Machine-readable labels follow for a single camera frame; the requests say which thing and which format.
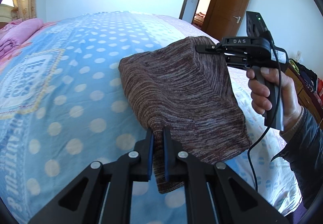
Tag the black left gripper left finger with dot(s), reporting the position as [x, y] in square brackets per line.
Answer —
[101, 193]

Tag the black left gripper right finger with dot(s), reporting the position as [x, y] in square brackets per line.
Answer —
[214, 193]

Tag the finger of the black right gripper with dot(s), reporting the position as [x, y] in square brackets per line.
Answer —
[209, 49]

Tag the brown knitted sweater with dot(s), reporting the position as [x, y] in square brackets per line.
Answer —
[189, 93]

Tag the dark clothes on cabinet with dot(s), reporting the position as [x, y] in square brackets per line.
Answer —
[312, 81]

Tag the person right hand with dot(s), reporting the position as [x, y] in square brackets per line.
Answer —
[260, 94]

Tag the brown wooden door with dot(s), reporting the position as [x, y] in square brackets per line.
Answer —
[219, 21]

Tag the brown wooden cabinet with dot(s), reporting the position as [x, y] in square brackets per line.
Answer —
[306, 98]

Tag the patterned blue pink bedsheet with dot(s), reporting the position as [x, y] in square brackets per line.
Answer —
[62, 107]

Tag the dark right jacket sleeve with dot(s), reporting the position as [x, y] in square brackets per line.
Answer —
[303, 150]

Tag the folded pink quilt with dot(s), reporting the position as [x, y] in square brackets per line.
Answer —
[17, 32]

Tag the cream wooden headboard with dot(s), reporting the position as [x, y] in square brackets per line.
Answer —
[5, 14]

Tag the silver door handle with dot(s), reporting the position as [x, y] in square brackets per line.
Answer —
[238, 18]

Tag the white wall socket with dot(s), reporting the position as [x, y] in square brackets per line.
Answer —
[298, 55]

